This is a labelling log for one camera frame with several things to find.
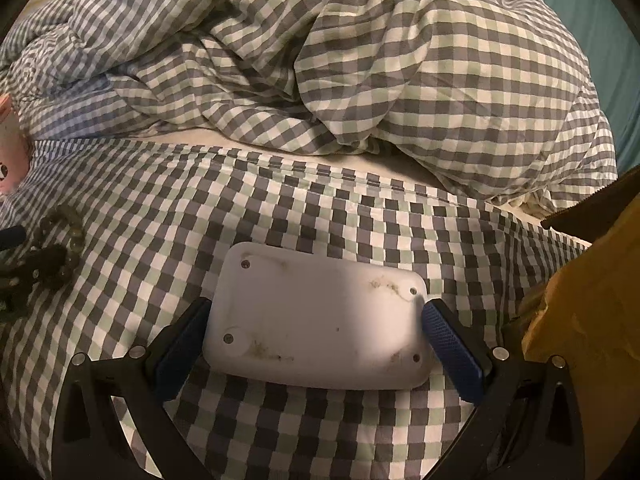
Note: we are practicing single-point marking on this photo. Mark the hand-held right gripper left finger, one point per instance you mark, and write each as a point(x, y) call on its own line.
point(182, 350)

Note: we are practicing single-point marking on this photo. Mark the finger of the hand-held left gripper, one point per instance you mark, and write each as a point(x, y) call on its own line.
point(12, 237)
point(40, 262)

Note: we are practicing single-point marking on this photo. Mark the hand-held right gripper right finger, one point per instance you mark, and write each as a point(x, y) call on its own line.
point(452, 350)

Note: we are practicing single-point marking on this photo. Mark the white rectangular plastic case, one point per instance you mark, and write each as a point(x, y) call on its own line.
point(320, 315)

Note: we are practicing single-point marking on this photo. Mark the brown cardboard box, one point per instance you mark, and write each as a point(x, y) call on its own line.
point(590, 310)

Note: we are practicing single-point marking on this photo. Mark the pink panda drink bottle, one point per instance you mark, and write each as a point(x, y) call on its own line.
point(12, 150)

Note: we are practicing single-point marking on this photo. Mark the grey checked bed sheet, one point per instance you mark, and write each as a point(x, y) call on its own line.
point(200, 210)

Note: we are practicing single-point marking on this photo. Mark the grey checked duvet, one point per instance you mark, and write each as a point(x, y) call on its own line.
point(375, 60)

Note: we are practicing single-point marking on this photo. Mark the teal curtain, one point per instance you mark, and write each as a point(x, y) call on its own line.
point(600, 35)

